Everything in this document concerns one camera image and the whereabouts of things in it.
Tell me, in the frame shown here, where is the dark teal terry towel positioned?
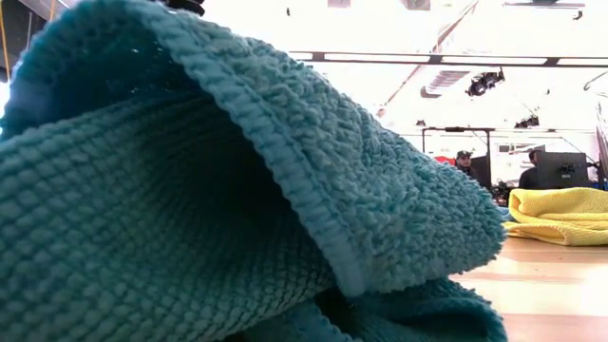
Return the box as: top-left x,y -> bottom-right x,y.
0,0 -> 509,342

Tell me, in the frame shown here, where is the yellow microfiber towel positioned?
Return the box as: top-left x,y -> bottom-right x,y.
502,186 -> 608,248

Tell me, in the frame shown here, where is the person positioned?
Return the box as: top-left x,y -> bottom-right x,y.
454,149 -> 477,179
518,148 -> 543,191

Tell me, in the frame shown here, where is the narrow black monitor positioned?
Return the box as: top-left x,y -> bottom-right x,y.
468,155 -> 493,189

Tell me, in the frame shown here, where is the large black ceiling fixture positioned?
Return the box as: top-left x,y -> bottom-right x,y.
466,68 -> 505,98

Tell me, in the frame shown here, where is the wide black monitor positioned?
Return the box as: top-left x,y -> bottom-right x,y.
536,151 -> 590,191

